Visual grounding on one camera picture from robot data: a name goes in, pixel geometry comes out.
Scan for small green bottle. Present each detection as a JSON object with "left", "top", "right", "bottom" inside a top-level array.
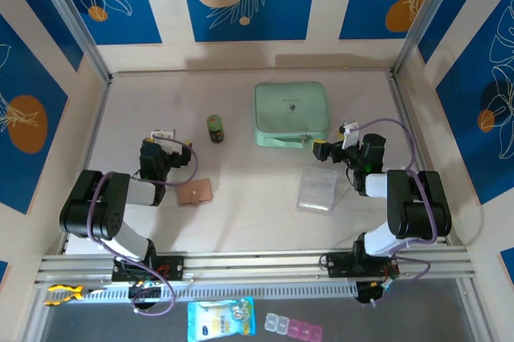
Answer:
[{"left": 206, "top": 113, "right": 227, "bottom": 145}]

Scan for wide aluminium base rail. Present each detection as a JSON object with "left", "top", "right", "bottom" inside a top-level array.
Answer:
[{"left": 34, "top": 247, "right": 478, "bottom": 285}]

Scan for pink clear pill organizer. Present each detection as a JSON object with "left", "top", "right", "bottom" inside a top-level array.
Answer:
[{"left": 263, "top": 312, "right": 324, "bottom": 341}]

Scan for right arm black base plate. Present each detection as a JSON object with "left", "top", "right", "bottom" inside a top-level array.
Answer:
[{"left": 324, "top": 251, "right": 399, "bottom": 279}]

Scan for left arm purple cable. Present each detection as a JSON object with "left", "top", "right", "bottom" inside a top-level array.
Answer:
[{"left": 87, "top": 136, "right": 200, "bottom": 316}]

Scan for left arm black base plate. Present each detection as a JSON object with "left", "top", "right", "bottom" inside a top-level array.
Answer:
[{"left": 111, "top": 254, "right": 186, "bottom": 283}]

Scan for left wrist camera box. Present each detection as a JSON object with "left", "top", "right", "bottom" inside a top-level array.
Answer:
[{"left": 149, "top": 128, "right": 177, "bottom": 143}]

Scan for yellow handled pliers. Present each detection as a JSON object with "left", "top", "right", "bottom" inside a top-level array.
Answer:
[{"left": 43, "top": 283, "right": 108, "bottom": 307}]

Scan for grey slotted cable duct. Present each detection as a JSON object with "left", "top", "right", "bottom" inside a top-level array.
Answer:
[{"left": 34, "top": 281, "right": 359, "bottom": 305}]

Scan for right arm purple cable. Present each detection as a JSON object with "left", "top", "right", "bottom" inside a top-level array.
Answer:
[{"left": 355, "top": 117, "right": 439, "bottom": 309}]

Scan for blue white snack packet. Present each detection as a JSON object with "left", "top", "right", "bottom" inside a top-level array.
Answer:
[{"left": 186, "top": 295, "right": 257, "bottom": 339}]

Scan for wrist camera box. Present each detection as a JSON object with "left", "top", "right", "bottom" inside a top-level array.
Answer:
[
  {"left": 149, "top": 128, "right": 177, "bottom": 143},
  {"left": 339, "top": 119, "right": 361, "bottom": 149}
]

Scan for tan leather card holder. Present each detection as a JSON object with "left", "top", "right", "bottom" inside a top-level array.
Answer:
[{"left": 177, "top": 177, "right": 214, "bottom": 207}]

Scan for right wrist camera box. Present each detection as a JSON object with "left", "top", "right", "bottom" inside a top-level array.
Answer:
[{"left": 339, "top": 119, "right": 361, "bottom": 149}]

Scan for mint green zip pouch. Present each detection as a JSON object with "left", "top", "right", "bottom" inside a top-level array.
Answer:
[{"left": 253, "top": 81, "right": 332, "bottom": 151}]

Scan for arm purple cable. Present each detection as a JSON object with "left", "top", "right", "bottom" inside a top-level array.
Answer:
[
  {"left": 355, "top": 117, "right": 439, "bottom": 309},
  {"left": 87, "top": 136, "right": 200, "bottom": 316}
]

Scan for aluminium frame post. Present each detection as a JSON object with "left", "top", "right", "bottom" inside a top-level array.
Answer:
[
  {"left": 391, "top": 0, "right": 496, "bottom": 77},
  {"left": 28, "top": 0, "right": 112, "bottom": 83}
]

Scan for aluminium frame rail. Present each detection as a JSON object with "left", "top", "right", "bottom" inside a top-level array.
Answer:
[
  {"left": 59, "top": 76, "right": 112, "bottom": 255},
  {"left": 386, "top": 72, "right": 451, "bottom": 246}
]

